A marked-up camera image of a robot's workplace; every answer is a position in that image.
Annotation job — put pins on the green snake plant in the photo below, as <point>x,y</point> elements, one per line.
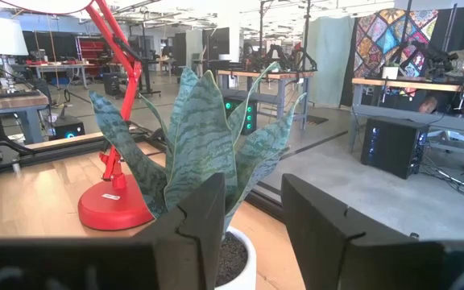
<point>200,141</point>

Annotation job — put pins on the computer tower with green lights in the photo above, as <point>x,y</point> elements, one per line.
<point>240,117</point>

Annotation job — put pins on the background black robot arms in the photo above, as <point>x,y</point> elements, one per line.
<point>276,56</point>

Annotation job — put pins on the pale green curtain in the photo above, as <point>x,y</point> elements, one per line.
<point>330,60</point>

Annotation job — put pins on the wooden workbench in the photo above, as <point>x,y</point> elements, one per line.
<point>264,75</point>

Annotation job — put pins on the large black computer tower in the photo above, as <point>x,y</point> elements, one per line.
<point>393,147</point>

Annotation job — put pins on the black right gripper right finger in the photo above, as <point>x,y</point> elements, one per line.
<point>336,253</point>

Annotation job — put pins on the wooden side table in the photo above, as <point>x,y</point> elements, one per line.
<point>14,102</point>

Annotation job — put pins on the white cup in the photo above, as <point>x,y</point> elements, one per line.
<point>390,73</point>

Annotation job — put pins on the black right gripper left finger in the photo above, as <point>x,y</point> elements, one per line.
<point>75,266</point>

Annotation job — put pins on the red desk lamp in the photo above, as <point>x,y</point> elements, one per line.
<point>111,209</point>

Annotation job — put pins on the small black computer tower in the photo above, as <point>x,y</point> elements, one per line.
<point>69,128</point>

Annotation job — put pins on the white cluttered table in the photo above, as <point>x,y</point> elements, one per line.
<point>55,66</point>

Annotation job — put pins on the colourful patchwork quilt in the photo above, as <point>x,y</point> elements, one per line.
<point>389,40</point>

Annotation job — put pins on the white plant pot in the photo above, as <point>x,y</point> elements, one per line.
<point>251,262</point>

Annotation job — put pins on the black robot arm on desk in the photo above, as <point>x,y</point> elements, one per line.
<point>437,58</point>

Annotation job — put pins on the wooden desk with grey frame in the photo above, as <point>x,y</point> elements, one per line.
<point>401,84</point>

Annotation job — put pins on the red shelving unit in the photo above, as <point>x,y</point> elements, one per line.
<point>93,54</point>

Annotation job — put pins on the black camera stand frame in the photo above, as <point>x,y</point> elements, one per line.
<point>306,32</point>

